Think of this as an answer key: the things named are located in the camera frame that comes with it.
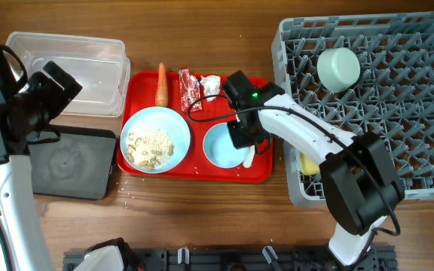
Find grey dishwasher rack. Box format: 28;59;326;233
271;11;434;199

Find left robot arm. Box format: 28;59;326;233
0;44;82;270

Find black tray bin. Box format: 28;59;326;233
29;126;118;200

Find pale green bowl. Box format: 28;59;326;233
316;47;361;93

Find light blue plate with rice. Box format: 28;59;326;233
120;107;191;174

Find white plastic spoon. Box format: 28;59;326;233
242;146;255;169

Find clear plastic bin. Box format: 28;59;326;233
6;32;131;117

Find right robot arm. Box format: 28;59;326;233
222;71;405;268

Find crumpled white tissue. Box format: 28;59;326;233
200;75;221;102

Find red snack wrapper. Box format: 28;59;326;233
178;67;203;112

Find red serving tray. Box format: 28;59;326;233
116;71;274;183

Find orange carrot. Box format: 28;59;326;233
155;62;169;107

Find yellow plastic cup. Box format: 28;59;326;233
300;153;319;175

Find light blue bowl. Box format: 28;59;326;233
203;123;249;169

